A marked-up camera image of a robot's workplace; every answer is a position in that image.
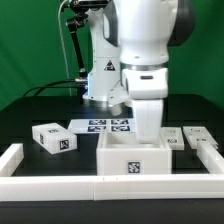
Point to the white cabinet door panel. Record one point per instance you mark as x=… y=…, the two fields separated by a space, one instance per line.
x=174 y=137
x=194 y=134

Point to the white cabinet top block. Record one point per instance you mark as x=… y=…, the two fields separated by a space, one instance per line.
x=54 y=138

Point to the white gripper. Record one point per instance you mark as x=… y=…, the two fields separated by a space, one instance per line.
x=147 y=89

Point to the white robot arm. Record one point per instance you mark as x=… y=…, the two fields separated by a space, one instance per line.
x=130 y=54

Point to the white cabinet body box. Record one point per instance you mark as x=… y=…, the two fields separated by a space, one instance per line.
x=119 y=153

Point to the white marker base plate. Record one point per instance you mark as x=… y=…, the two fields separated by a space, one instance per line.
x=81 y=126

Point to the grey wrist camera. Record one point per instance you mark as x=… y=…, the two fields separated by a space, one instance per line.
x=117 y=97

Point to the white U-shaped fence frame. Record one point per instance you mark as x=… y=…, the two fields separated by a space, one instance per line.
x=67 y=188

